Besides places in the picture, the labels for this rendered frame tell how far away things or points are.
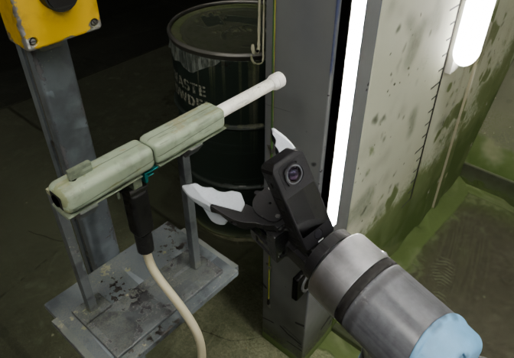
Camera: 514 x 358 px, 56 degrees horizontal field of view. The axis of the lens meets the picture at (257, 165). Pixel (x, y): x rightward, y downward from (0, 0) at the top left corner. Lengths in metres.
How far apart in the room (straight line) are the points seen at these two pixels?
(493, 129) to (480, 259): 0.65
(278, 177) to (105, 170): 0.30
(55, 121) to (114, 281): 0.36
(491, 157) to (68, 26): 2.11
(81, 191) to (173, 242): 0.42
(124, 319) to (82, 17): 0.54
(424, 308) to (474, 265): 1.70
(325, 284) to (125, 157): 0.36
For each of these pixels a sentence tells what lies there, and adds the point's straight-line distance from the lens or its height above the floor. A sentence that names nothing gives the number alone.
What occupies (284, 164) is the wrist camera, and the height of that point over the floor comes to 1.26.
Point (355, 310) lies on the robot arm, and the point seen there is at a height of 1.15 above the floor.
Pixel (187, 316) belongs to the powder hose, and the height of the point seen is 0.83.
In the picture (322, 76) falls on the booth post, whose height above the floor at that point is 1.10.
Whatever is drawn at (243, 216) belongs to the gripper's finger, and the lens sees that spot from 0.57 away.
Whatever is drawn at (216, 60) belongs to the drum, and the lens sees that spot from 1.69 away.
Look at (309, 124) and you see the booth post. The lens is 1.11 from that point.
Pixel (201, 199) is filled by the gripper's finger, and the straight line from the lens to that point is 0.60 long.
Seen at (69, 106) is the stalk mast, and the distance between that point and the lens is 0.86.
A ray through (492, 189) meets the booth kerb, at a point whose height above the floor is 0.09.
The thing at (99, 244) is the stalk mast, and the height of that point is 0.85.
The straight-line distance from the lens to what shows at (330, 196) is 1.21.
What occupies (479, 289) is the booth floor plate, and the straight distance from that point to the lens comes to 2.12.
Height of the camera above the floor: 1.56
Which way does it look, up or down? 37 degrees down
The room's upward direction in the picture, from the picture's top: straight up
